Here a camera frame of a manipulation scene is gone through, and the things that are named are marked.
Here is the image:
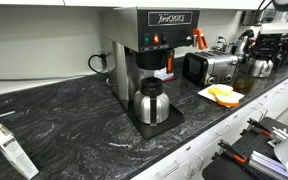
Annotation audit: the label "white lower cabinet drawers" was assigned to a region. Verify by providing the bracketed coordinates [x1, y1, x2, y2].
[130, 68, 288, 180]

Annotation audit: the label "black clamp with orange grip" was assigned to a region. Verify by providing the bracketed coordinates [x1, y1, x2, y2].
[246, 118, 273, 138]
[217, 139, 248, 164]

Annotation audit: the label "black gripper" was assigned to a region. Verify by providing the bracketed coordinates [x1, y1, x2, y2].
[251, 33, 288, 70]

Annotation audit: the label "white bread slice orange crust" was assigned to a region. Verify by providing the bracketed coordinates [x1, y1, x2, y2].
[213, 92, 242, 108]

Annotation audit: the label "steel carafe with black lid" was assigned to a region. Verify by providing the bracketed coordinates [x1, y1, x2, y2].
[133, 76, 171, 127]

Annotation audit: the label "stainless steel coffee maker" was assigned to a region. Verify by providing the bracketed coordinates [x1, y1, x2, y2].
[98, 6, 202, 140]

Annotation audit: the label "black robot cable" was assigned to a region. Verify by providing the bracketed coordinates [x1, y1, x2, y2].
[253, 0, 275, 19]

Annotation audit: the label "white upper cabinets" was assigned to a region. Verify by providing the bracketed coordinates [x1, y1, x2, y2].
[0, 0, 275, 10]

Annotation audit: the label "silver aluminium extrusion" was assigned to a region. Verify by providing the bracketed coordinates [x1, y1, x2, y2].
[248, 149, 288, 180]

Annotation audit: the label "black coffee maker power cord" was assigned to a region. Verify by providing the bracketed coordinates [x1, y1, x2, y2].
[87, 53, 109, 75]

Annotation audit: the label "grey marker pen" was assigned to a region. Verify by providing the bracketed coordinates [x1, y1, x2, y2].
[0, 110, 17, 122]

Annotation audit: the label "silver metal bracket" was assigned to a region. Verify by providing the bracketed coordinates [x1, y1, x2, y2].
[268, 126, 288, 144]

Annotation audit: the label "white square plate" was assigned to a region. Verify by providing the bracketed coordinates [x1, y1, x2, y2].
[197, 84, 246, 108]

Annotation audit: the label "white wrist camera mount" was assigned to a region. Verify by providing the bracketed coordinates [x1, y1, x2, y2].
[259, 21, 288, 35]

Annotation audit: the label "white paper carton box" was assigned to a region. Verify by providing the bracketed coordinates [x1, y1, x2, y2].
[0, 122, 40, 180]

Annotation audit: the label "small handwritten whiteboard sign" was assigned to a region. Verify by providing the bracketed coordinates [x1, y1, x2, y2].
[138, 66, 177, 83]

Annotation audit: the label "dark translucent brown cup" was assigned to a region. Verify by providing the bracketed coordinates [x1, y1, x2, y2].
[232, 71, 257, 94]

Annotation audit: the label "steel and black toaster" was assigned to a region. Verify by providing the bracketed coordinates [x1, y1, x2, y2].
[182, 50, 240, 88]

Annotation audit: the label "yellow toasted bread slice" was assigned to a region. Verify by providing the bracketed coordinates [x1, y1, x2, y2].
[207, 83, 234, 97]

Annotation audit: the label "grey metal wall box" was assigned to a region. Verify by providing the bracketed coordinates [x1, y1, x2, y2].
[240, 9, 262, 26]

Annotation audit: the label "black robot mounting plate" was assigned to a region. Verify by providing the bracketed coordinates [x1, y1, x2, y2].
[202, 116, 288, 180]

